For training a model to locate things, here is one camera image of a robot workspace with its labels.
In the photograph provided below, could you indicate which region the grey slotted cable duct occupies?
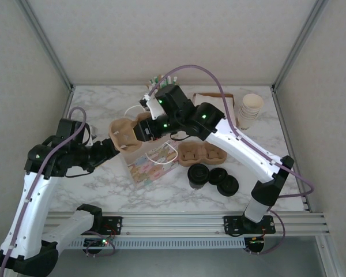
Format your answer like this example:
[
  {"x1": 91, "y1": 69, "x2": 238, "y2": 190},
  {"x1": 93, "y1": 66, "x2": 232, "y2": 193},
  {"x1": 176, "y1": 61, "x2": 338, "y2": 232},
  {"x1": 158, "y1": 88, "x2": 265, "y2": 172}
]
[{"x1": 67, "y1": 238, "x2": 246, "y2": 249}]

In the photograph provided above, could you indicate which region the aluminium lower frame bar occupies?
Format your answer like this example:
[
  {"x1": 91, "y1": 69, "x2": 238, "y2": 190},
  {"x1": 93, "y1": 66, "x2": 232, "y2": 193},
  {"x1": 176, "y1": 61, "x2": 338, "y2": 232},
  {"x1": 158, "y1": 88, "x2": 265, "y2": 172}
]
[{"x1": 315, "y1": 235, "x2": 335, "y2": 277}]

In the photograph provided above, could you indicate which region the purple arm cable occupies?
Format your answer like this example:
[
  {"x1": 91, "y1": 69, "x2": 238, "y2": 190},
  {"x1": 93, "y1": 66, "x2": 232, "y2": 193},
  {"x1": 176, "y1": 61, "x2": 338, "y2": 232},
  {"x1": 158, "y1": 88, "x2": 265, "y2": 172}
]
[
  {"x1": 0, "y1": 106, "x2": 118, "y2": 277},
  {"x1": 148, "y1": 65, "x2": 315, "y2": 256}
]

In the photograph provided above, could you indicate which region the white printed paper bag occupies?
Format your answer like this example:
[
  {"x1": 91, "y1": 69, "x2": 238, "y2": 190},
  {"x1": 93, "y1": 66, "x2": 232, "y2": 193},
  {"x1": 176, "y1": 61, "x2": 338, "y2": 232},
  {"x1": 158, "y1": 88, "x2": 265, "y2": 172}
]
[{"x1": 124, "y1": 95, "x2": 180, "y2": 186}]

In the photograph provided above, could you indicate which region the wide aluminium base rail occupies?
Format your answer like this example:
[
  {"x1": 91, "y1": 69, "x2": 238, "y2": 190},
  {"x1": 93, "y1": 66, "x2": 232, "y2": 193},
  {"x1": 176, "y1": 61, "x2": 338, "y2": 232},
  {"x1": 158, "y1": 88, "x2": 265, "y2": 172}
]
[{"x1": 43, "y1": 212, "x2": 331, "y2": 240}]

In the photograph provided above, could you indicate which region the brown cardboard tray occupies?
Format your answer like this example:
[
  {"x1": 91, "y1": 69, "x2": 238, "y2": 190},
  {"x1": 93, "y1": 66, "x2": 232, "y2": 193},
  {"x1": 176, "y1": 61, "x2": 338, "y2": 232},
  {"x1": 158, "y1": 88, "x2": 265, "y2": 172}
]
[{"x1": 192, "y1": 92, "x2": 238, "y2": 125}]

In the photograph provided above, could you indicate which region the brown pulp cup carrier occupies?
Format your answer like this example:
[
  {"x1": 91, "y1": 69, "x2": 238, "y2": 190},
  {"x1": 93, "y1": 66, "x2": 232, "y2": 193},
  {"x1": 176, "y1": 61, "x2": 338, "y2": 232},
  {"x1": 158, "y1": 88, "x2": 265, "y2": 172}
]
[
  {"x1": 177, "y1": 140, "x2": 228, "y2": 169},
  {"x1": 108, "y1": 112, "x2": 154, "y2": 153}
]

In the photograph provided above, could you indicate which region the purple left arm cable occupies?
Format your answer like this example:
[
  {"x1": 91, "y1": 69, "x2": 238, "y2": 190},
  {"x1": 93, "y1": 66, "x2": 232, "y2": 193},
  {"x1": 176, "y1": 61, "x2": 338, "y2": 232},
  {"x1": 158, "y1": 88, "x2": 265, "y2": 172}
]
[{"x1": 0, "y1": 106, "x2": 118, "y2": 277}]

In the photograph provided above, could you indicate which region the aluminium table side rail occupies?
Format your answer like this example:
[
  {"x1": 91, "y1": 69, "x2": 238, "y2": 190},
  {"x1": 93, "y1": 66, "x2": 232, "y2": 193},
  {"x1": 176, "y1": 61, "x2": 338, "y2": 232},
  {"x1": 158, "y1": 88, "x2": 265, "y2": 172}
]
[
  {"x1": 30, "y1": 86, "x2": 76, "y2": 216},
  {"x1": 272, "y1": 86, "x2": 311, "y2": 216}
]

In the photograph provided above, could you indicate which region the green circuit board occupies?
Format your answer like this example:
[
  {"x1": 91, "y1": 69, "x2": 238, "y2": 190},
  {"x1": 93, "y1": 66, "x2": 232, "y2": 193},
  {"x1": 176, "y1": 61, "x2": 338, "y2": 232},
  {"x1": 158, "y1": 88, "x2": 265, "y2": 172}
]
[
  {"x1": 83, "y1": 238, "x2": 110, "y2": 249},
  {"x1": 246, "y1": 236, "x2": 265, "y2": 250}
]

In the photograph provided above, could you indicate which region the aluminium frame post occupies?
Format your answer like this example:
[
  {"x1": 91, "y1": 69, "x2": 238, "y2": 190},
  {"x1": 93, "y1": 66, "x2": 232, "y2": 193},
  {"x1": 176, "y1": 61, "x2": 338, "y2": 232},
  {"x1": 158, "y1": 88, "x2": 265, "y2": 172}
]
[
  {"x1": 19, "y1": 0, "x2": 75, "y2": 92},
  {"x1": 272, "y1": 0, "x2": 330, "y2": 92}
]

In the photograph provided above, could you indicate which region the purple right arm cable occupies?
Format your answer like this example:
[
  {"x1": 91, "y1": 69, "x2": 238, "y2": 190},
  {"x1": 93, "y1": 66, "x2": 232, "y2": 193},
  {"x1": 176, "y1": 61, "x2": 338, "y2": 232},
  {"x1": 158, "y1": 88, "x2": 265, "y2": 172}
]
[{"x1": 148, "y1": 65, "x2": 315, "y2": 256}]

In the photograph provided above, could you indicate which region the white paper cup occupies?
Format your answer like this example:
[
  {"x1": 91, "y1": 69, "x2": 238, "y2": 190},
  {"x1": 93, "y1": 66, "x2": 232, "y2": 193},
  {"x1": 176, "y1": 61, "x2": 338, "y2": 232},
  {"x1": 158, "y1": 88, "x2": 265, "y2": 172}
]
[
  {"x1": 239, "y1": 106, "x2": 262, "y2": 117},
  {"x1": 238, "y1": 113, "x2": 260, "y2": 123},
  {"x1": 240, "y1": 103, "x2": 263, "y2": 114},
  {"x1": 242, "y1": 93, "x2": 265, "y2": 112},
  {"x1": 238, "y1": 117, "x2": 257, "y2": 131},
  {"x1": 239, "y1": 109, "x2": 261, "y2": 120}
]

